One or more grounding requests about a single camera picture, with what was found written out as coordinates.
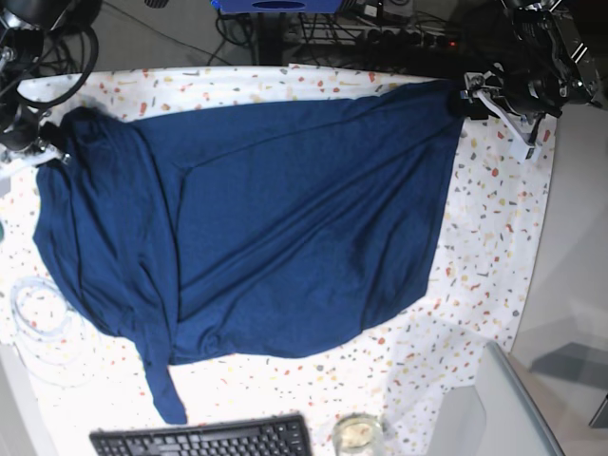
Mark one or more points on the black wire rack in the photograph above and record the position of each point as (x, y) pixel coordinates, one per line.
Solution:
(418, 30)

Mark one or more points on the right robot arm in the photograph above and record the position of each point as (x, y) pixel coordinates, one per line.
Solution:
(39, 35)

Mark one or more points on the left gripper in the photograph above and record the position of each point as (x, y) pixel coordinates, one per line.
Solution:
(521, 95)

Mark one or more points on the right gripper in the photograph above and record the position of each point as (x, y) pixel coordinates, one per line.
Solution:
(20, 133)

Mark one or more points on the black computer keyboard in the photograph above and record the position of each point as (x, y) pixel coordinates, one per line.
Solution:
(286, 435)

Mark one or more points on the dark blue t-shirt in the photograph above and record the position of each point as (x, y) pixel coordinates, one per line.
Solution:
(282, 229)

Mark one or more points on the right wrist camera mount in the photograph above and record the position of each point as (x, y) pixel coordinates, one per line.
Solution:
(13, 162)

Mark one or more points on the blue box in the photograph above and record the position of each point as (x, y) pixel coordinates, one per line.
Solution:
(278, 6)

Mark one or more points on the terrazzo pattern table cloth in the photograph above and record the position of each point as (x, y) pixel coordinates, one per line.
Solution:
(76, 380)

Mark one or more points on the clear glass jar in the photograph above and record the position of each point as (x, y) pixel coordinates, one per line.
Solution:
(358, 435)

